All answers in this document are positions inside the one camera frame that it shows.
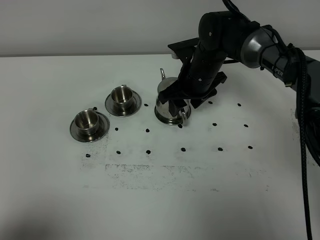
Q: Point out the near stainless steel teacup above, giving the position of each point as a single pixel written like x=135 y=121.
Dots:
x=87 y=121

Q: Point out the stainless steel teacup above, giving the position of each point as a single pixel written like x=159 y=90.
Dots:
x=122 y=97
x=87 y=121

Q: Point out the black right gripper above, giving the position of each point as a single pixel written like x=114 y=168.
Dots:
x=199 y=83

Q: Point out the near stainless steel saucer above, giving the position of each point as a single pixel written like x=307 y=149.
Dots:
x=104 y=125

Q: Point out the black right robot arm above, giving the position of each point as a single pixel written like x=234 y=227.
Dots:
x=224 y=35

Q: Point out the far stainless steel saucer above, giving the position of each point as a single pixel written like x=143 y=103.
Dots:
x=137 y=102

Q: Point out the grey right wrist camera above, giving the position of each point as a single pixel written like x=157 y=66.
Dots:
x=183 y=49

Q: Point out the stainless steel teapot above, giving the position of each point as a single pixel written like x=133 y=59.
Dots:
x=162 y=111

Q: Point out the far stainless steel teacup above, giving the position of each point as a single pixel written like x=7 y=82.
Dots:
x=122 y=97

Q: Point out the stainless steel saucer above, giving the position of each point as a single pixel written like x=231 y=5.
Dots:
x=104 y=125
x=137 y=102

